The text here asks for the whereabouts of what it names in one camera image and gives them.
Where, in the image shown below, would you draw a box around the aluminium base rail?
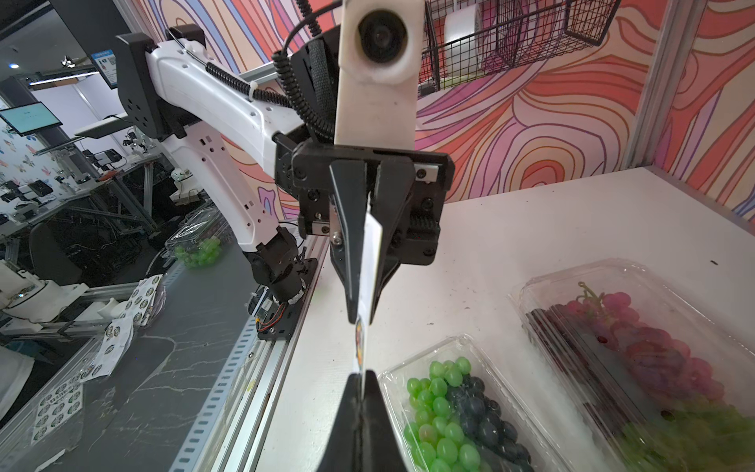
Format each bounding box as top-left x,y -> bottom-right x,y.
169,237 -> 328,471

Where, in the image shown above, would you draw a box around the large clamshell red green grapes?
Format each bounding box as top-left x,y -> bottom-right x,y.
513,259 -> 754,471

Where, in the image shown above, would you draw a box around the white tape roll in basket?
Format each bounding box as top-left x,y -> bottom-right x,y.
444,4 -> 483,52

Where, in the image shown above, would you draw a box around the left wire basket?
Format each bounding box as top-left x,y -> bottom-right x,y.
418,0 -> 621,98

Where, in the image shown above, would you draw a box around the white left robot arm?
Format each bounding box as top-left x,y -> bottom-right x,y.
114,9 -> 454,322

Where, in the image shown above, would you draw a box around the white sticker sheet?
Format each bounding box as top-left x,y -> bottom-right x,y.
355,214 -> 383,373

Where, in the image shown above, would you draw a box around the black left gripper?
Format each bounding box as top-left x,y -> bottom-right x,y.
274,141 -> 455,324

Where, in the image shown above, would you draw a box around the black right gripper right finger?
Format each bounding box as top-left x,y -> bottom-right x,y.
361,370 -> 406,472

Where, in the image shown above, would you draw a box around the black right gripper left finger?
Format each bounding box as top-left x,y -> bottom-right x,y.
317,374 -> 362,472

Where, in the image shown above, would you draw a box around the clamshell green and dark grapes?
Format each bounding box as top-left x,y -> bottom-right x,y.
379,334 -> 570,471

